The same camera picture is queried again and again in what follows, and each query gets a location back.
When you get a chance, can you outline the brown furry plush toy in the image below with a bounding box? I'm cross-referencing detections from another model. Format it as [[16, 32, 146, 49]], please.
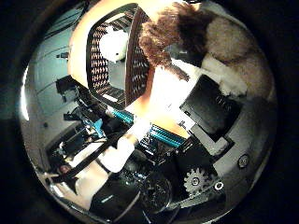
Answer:
[[137, 1, 276, 101]]

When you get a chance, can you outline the white round plush toy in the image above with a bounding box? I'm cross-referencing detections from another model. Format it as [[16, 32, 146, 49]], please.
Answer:
[[98, 25, 130, 63]]

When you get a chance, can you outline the black plastic mesh basket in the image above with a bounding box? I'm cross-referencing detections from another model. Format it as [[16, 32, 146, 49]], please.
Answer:
[[85, 2, 156, 111]]

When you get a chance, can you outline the black box device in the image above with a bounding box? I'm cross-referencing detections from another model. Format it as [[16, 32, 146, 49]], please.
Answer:
[[55, 75, 82, 95]]

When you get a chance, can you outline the person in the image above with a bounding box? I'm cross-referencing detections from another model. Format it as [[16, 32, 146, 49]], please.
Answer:
[[57, 163, 73, 176]]

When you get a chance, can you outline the blue ribbed metal rail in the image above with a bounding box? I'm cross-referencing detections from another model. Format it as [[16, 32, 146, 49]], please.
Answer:
[[110, 107, 189, 149]]

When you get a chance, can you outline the black strap cable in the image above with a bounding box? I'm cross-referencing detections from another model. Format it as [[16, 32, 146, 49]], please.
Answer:
[[50, 139, 111, 184]]

